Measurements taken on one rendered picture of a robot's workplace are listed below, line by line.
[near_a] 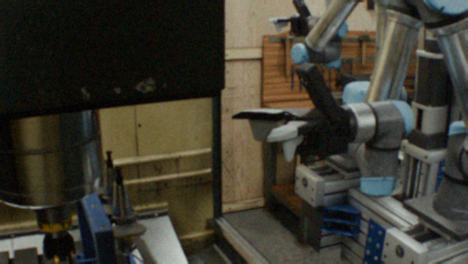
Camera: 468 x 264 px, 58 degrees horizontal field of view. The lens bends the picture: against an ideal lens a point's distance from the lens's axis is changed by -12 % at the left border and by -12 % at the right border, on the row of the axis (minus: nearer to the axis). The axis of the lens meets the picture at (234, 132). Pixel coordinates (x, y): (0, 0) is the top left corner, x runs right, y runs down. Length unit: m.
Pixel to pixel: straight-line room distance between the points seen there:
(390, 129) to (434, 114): 0.48
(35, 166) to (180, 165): 1.28
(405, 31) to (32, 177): 0.79
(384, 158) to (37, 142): 0.65
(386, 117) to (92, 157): 0.56
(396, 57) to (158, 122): 0.97
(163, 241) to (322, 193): 0.62
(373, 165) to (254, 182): 2.89
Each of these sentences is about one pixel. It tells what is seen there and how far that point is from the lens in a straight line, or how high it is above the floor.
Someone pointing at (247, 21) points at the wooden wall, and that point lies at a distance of 3.50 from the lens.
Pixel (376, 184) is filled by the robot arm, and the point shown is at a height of 1.31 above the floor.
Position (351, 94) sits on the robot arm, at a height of 1.37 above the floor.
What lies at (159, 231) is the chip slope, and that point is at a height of 0.82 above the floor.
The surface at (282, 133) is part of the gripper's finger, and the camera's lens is 0.74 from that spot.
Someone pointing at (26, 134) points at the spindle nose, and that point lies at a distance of 0.53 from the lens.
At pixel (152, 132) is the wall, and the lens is 1.71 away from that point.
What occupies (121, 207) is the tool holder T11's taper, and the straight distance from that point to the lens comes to 0.98.
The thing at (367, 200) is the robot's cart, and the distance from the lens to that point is 1.46.
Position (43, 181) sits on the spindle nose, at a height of 1.46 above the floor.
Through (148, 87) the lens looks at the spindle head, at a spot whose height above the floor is 1.57.
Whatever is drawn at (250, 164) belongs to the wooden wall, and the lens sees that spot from 3.72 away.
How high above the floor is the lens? 1.66
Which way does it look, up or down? 16 degrees down
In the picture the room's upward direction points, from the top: straight up
